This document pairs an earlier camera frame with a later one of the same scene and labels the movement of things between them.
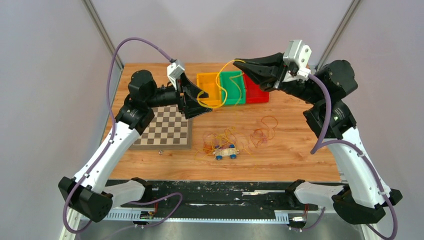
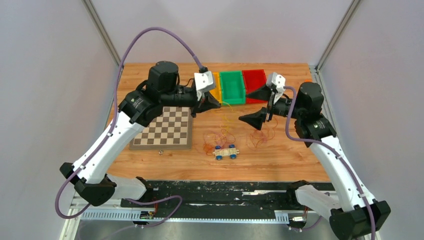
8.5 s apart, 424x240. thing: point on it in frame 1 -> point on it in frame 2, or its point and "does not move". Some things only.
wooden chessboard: x=168 y=129 does not move
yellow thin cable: x=220 y=140 -> x=225 y=133
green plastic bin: x=233 y=87 does not move
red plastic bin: x=253 y=93 does not move
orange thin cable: x=257 y=136 does not move
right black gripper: x=266 y=83 -> x=255 y=119
